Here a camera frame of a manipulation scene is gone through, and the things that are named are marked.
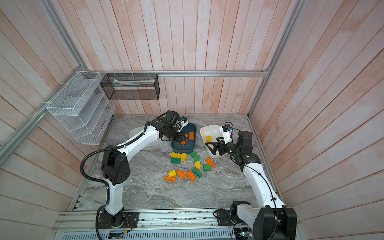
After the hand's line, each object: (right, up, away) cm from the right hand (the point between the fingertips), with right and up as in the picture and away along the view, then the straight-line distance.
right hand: (212, 141), depth 79 cm
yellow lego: (-23, -20, +8) cm, 31 cm away
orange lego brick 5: (+1, -15, +14) cm, 20 cm away
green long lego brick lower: (-8, -20, +9) cm, 23 cm away
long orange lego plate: (-17, -3, +20) cm, 26 cm away
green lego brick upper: (-10, -10, +17) cm, 22 cm away
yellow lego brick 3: (-16, -11, +15) cm, 25 cm away
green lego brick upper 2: (-7, -13, +16) cm, 21 cm away
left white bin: (-51, +5, +26) cm, 57 cm away
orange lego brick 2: (-25, -23, +6) cm, 34 cm away
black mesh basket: (-53, +37, +23) cm, 69 cm away
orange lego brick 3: (-18, -20, +9) cm, 29 cm away
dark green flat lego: (-22, -14, +15) cm, 30 cm away
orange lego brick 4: (-12, -21, +9) cm, 26 cm away
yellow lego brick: (+1, -1, +26) cm, 26 cm away
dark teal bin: (-12, -4, +22) cm, 25 cm away
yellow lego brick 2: (-7, -16, +11) cm, 20 cm away
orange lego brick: (-11, +1, +27) cm, 29 cm away
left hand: (-16, 0, +9) cm, 19 cm away
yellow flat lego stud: (-19, -11, +17) cm, 28 cm away
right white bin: (+2, +3, +29) cm, 29 cm away
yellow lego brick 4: (-23, -11, +18) cm, 31 cm away
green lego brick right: (-2, -17, +11) cm, 21 cm away
